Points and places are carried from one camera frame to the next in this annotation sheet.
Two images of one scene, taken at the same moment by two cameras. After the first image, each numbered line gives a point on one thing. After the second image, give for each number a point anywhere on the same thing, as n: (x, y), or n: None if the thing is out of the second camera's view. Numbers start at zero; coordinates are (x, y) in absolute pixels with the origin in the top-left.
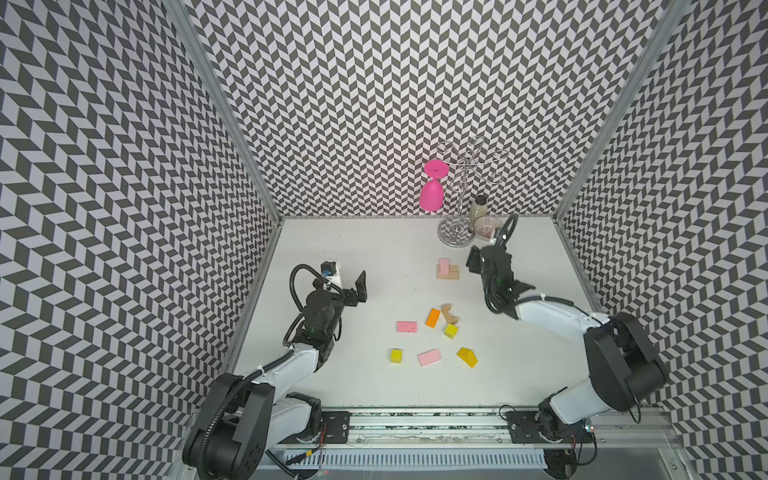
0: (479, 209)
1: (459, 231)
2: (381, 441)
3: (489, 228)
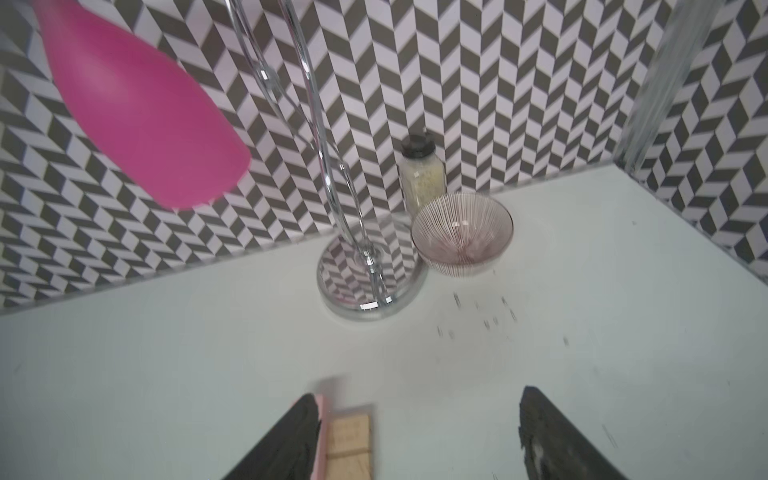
0: (422, 172)
1: (275, 89)
2: None
3: (460, 234)
